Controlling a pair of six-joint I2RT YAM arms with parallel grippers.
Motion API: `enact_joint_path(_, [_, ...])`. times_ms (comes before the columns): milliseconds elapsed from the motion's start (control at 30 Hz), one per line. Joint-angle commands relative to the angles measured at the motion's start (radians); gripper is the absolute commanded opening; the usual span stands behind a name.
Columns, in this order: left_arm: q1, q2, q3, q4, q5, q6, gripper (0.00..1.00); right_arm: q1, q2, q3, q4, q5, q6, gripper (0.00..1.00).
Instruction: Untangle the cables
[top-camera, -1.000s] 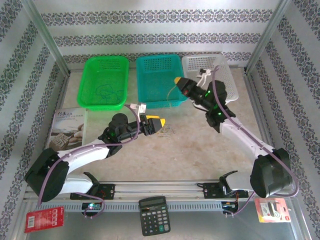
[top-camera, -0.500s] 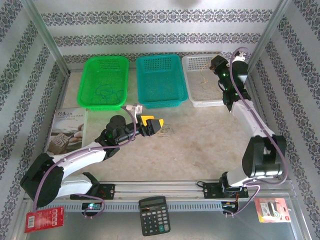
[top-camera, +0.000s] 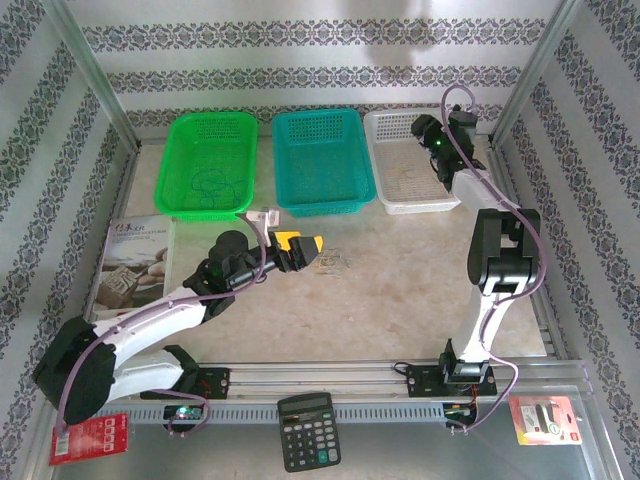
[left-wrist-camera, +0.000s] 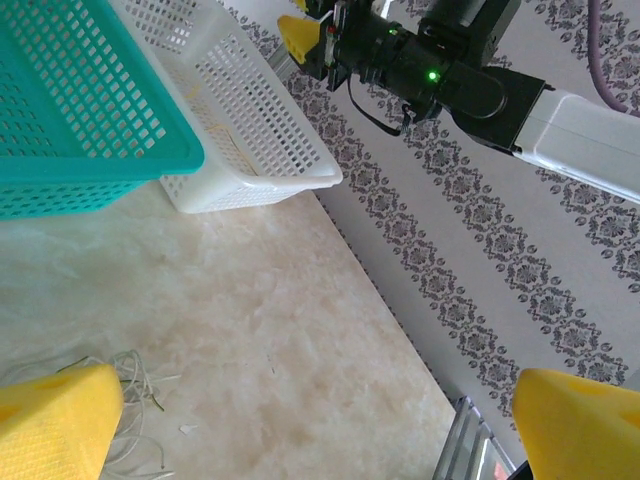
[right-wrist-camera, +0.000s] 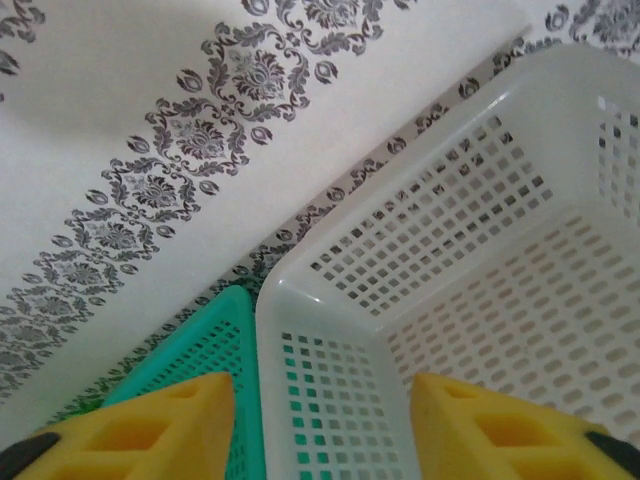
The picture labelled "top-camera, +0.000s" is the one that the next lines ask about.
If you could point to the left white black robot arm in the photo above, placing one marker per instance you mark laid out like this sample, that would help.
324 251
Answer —
150 315

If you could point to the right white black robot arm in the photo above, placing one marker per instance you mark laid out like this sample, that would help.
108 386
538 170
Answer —
500 250

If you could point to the white plastic basket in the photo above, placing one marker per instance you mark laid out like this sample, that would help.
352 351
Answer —
395 190

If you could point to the teal plastic basket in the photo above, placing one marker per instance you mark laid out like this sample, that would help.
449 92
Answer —
322 160

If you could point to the book with printed cover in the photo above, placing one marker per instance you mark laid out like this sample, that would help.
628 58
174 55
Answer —
135 250

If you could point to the green plastic basket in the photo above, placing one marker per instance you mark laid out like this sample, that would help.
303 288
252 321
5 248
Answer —
207 150

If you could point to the small circuit board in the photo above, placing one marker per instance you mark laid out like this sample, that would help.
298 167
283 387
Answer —
457 410
185 412

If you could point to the black desk calculator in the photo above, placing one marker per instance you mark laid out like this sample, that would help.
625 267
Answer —
307 435

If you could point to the red retail package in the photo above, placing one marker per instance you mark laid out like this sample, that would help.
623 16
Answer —
92 442

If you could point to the red flash drive package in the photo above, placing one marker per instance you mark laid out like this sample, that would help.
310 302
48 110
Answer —
542 422

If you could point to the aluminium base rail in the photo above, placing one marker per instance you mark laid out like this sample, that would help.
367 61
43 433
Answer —
320 380

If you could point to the aluminium frame post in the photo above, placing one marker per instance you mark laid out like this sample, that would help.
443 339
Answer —
90 70
537 70

